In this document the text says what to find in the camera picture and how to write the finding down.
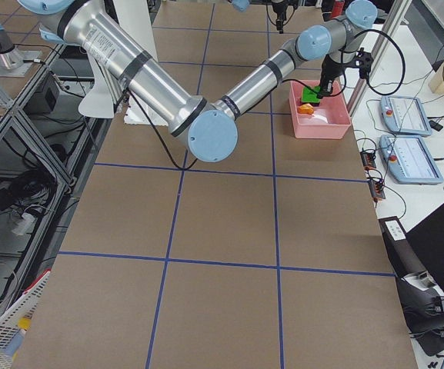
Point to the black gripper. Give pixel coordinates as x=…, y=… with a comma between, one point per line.
x=278, y=12
x=328, y=71

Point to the green block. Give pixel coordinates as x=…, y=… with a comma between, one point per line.
x=310, y=96

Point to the orange block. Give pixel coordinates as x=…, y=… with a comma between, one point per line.
x=307, y=109

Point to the pink plastic box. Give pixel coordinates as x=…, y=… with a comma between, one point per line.
x=329, y=120

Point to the red bottle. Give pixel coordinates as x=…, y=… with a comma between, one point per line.
x=337, y=8

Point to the upper teach pendant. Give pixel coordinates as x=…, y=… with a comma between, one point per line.
x=404, y=115

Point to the teach pendant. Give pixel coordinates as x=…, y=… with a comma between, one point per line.
x=408, y=160
x=404, y=115

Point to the orange black connector strip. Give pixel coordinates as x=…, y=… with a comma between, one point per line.
x=374, y=177

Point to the lower teach pendant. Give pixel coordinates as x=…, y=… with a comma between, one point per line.
x=408, y=160

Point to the black laptop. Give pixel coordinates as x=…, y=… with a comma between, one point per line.
x=424, y=310

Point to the white plastic basket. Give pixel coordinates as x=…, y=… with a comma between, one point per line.
x=17, y=319

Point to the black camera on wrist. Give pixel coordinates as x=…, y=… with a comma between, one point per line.
x=363, y=61

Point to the aluminium frame post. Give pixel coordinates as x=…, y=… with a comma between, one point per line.
x=393, y=21

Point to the white camera stand pillar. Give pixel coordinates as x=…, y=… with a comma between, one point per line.
x=126, y=49

